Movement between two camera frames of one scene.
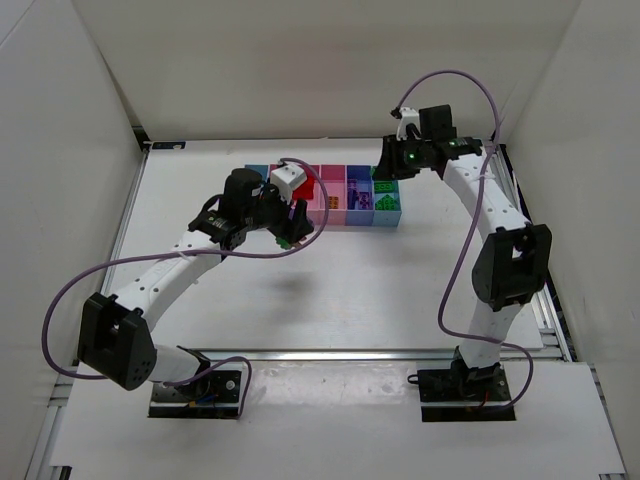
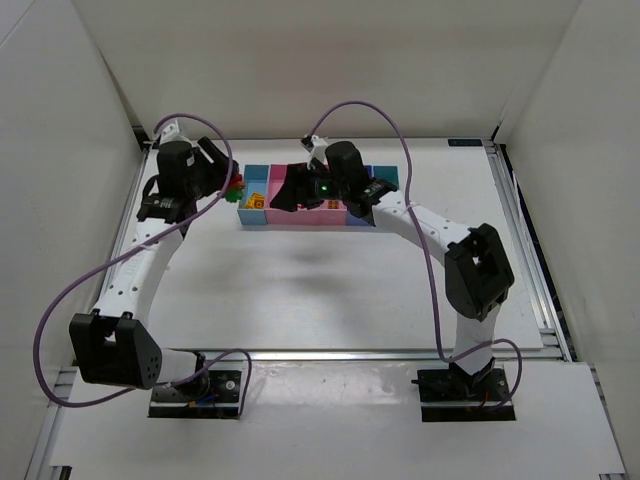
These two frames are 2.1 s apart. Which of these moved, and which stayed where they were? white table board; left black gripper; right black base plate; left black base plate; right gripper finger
Moved: right gripper finger; left black gripper
Stayed: white table board; right black base plate; left black base plate
